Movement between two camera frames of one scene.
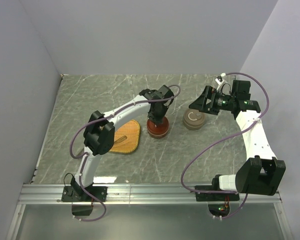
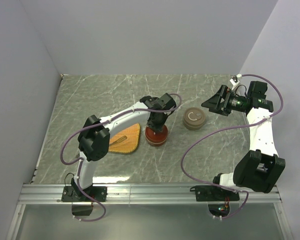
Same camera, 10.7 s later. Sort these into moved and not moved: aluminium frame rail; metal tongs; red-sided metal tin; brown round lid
Moved: red-sided metal tin
Not moved: brown round lid; aluminium frame rail; metal tongs
